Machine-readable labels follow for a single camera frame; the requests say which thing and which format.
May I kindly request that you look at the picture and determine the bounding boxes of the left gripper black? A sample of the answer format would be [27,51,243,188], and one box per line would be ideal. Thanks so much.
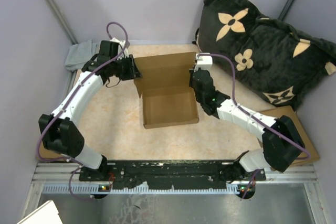
[111,55,143,81]

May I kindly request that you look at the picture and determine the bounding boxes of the brown cardboard box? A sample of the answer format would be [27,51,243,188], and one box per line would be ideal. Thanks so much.
[134,52,199,129]

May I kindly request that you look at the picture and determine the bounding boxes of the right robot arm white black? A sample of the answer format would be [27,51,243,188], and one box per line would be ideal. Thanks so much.
[189,69,309,182]

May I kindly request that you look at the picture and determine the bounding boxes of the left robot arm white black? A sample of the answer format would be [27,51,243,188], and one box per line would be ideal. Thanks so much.
[38,38,142,180]

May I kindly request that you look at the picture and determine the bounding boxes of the folded cardboard box right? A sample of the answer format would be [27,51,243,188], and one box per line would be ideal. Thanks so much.
[259,106,320,167]

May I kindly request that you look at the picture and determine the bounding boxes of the folded cardboard box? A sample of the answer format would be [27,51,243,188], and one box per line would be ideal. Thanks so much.
[36,146,55,160]
[259,106,320,167]

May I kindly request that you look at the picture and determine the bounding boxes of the folded cardboard box left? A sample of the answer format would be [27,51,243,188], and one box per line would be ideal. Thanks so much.
[36,146,55,160]

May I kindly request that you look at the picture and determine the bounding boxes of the grey folded cloth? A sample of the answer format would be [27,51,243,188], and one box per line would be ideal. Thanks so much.
[65,39,97,71]

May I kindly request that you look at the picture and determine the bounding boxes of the black floral plush pillow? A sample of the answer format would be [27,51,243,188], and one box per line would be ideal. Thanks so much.
[195,0,335,110]

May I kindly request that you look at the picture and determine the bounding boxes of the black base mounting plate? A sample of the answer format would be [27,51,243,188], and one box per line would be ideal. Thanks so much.
[79,160,254,190]

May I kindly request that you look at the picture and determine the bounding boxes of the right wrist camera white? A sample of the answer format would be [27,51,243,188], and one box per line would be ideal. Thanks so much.
[194,54,213,72]

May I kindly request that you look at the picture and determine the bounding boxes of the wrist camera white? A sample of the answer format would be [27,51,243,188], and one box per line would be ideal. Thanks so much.
[110,37,130,55]
[194,54,213,72]

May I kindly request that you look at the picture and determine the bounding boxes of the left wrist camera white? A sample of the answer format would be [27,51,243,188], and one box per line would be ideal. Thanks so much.
[110,37,130,55]

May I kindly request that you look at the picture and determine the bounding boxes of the aluminium rail frame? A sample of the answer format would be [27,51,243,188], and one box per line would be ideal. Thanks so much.
[23,160,330,223]

